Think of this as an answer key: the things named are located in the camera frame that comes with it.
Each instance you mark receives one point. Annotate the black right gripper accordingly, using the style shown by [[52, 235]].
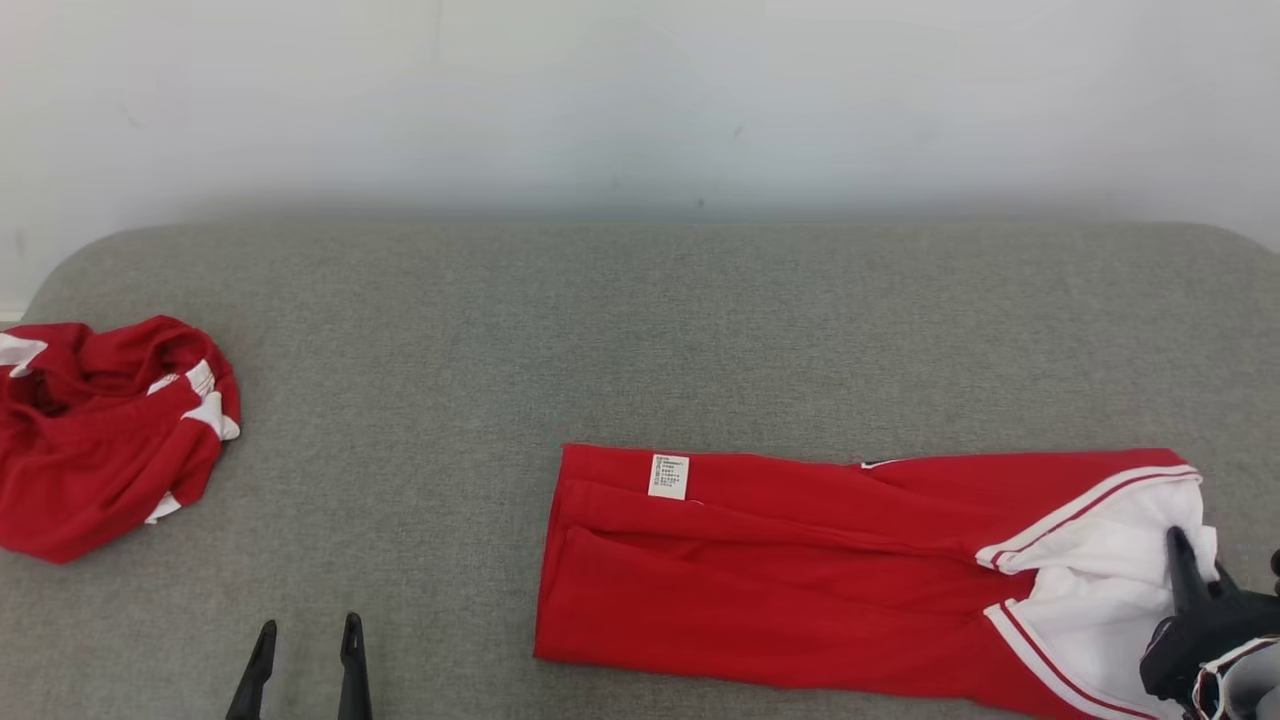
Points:
[[1200, 640]]

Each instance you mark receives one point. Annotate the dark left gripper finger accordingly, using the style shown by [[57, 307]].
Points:
[[255, 680], [354, 680]]

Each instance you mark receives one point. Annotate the red basketball shorts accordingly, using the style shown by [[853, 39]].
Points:
[[100, 460]]

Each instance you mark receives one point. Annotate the red white basketball jersey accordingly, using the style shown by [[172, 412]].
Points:
[[750, 580]]

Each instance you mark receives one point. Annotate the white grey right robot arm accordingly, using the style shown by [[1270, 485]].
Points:
[[1250, 692]]

